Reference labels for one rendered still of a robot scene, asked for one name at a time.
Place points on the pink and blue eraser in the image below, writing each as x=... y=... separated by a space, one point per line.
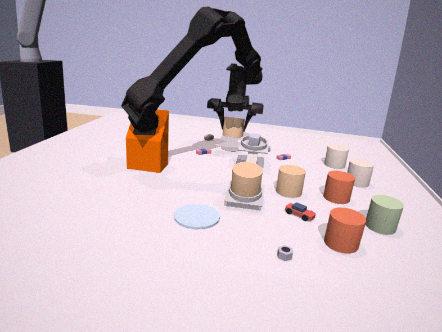
x=283 y=156
x=203 y=151

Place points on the orange cylinder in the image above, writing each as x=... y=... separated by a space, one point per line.
x=344 y=230
x=338 y=187

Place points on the tan cylinder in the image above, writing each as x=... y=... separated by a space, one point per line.
x=246 y=179
x=290 y=181
x=233 y=127

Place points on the red toy car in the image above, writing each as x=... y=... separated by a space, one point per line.
x=300 y=210

